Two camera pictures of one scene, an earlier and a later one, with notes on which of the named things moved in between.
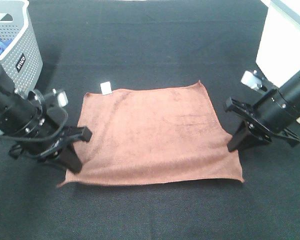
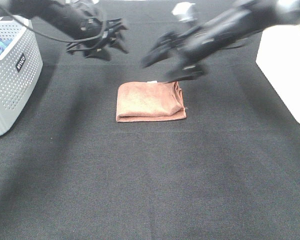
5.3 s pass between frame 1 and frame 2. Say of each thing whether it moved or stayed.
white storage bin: stayed
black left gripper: moved
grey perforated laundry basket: stayed
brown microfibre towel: moved
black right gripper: moved
